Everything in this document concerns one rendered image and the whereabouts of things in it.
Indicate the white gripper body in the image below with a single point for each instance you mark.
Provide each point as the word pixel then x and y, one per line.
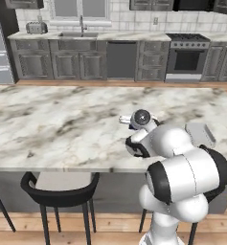
pixel 125 119

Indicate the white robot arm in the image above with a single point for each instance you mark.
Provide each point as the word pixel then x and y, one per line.
pixel 182 172

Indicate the dark grey dishwasher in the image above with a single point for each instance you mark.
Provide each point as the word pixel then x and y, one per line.
pixel 122 60

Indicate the grey drawer stack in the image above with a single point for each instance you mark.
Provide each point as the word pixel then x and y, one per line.
pixel 153 60

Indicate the grey rectangular box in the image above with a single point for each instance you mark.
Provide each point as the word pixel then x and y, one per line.
pixel 196 134

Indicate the steel oven with hob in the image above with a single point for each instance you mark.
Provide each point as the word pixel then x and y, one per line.
pixel 186 59

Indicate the grey base cupboard run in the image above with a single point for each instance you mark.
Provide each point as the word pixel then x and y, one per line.
pixel 57 60
pixel 220 62

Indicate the steel sink basin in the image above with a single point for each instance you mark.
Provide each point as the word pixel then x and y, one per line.
pixel 78 34

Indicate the steel tap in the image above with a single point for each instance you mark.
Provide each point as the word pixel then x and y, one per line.
pixel 82 24

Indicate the white framed window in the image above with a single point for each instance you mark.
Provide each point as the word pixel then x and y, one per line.
pixel 79 11

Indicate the silver toaster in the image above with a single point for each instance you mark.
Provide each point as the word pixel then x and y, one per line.
pixel 36 27

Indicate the black microwave oven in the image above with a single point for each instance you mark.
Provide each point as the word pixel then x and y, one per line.
pixel 193 4

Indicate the grey fridge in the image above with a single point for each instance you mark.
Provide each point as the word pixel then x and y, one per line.
pixel 0 48

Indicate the white wall socket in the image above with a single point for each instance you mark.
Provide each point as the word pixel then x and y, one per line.
pixel 39 18
pixel 155 21

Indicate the grey wall cupboard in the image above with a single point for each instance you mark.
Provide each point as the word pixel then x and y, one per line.
pixel 226 5
pixel 24 3
pixel 151 4

